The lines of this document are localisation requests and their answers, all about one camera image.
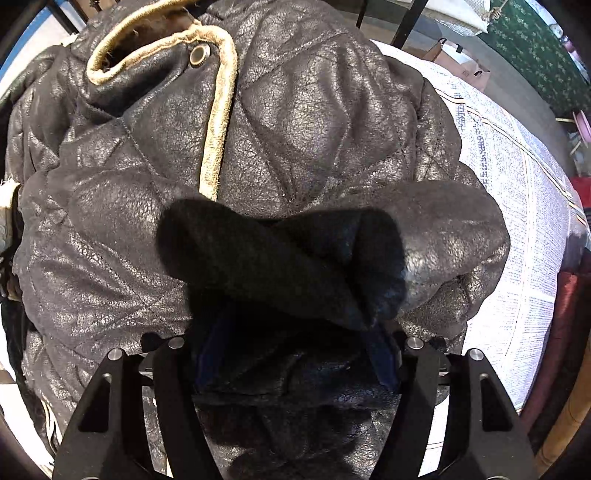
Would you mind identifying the blue plaid bed sheet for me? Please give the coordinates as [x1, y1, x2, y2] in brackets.
[0, 38, 588, 476]

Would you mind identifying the green patterned cloth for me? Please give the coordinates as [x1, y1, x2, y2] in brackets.
[480, 0, 590, 115]

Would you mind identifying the black quilted jacket tan trim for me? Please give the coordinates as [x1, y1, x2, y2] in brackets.
[0, 0, 512, 480]

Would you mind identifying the small cardboard box on floor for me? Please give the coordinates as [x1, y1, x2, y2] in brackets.
[422, 38, 491, 92]

